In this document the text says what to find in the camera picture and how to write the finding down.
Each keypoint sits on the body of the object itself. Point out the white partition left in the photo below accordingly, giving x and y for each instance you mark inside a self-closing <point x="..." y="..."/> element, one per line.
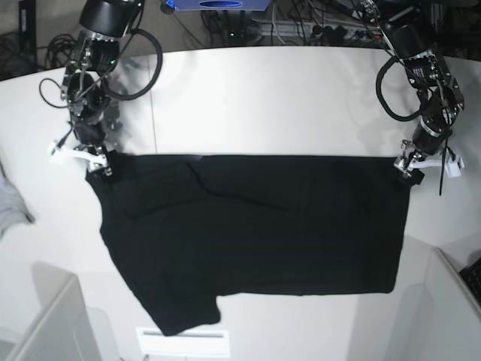
<point x="61" y="329"/>

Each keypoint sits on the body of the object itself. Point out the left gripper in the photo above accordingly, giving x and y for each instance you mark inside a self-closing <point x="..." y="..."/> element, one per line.
<point x="427" y="140"/>

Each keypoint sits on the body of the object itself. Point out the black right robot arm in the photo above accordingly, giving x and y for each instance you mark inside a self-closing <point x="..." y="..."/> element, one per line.
<point x="103" y="24"/>

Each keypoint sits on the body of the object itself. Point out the blue box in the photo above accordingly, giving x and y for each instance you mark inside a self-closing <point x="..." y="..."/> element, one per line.
<point x="204" y="5"/>

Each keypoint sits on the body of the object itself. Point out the grey cloth at left edge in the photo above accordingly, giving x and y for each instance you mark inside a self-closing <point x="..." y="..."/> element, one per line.
<point x="13" y="207"/>

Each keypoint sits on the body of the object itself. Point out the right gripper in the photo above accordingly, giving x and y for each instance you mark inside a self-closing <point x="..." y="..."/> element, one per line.
<point x="99" y="135"/>

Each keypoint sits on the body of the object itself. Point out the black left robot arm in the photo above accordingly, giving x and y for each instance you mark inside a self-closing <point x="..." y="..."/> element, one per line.
<point x="410" y="41"/>

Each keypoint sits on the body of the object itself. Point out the white partition right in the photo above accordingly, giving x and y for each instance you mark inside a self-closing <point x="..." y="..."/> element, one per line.
<point x="437" y="319"/>

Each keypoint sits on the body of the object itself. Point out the white partition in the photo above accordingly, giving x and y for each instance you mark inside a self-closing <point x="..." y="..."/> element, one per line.
<point x="437" y="319"/>
<point x="61" y="329"/>

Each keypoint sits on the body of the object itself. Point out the black T-shirt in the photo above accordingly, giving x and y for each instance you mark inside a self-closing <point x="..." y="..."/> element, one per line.
<point x="183" y="230"/>

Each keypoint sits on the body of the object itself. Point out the black keyboard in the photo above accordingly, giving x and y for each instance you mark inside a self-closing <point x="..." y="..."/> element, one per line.
<point x="471" y="275"/>

